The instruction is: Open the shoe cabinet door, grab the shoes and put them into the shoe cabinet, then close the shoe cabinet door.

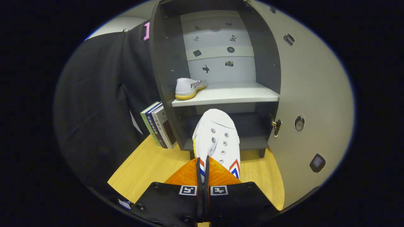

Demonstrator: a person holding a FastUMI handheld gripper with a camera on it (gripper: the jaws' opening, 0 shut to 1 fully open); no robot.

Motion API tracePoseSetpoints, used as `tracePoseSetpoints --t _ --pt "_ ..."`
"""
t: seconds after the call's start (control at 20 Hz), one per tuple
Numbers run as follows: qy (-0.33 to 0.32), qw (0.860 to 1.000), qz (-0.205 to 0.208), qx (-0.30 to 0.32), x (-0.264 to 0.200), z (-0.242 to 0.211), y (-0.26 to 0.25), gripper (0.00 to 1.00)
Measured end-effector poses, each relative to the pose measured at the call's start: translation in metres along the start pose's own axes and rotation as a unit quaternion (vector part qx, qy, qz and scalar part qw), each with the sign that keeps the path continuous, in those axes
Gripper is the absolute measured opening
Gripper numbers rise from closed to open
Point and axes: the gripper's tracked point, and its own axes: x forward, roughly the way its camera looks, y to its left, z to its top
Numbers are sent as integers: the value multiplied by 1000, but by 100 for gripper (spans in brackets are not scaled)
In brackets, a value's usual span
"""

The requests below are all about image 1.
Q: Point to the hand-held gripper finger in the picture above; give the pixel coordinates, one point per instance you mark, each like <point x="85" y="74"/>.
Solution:
<point x="206" y="205"/>
<point x="199" y="205"/>

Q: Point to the white canvas shoe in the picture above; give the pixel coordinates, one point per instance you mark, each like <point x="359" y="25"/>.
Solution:
<point x="186" y="88"/>
<point x="217" y="135"/>

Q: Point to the dark grey shoe cabinet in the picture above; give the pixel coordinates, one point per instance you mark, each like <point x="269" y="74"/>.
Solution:
<point x="221" y="94"/>

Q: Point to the grey shoe cabinet door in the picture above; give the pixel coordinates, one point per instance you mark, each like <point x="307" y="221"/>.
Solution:
<point x="309" y="94"/>

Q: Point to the small blue white packet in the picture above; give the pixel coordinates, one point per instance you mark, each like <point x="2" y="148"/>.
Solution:
<point x="124" y="204"/>

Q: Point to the white cover book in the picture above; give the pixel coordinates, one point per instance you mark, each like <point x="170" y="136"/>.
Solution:
<point x="165" y="129"/>

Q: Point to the blue spine book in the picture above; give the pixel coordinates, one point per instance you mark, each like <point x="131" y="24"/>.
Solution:
<point x="155" y="126"/>

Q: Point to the black backdrop cloth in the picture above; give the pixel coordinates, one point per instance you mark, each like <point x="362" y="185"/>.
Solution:
<point x="94" y="110"/>

